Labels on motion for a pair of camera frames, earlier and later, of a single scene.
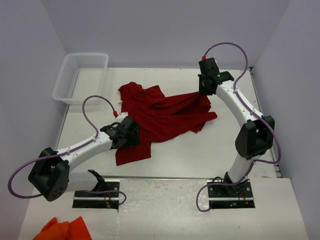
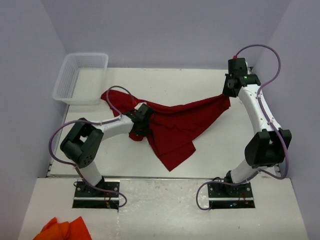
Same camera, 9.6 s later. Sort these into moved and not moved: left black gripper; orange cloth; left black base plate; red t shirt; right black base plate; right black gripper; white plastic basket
Moved: right black gripper; left black gripper; red t shirt
Not moved: left black base plate; orange cloth; white plastic basket; right black base plate
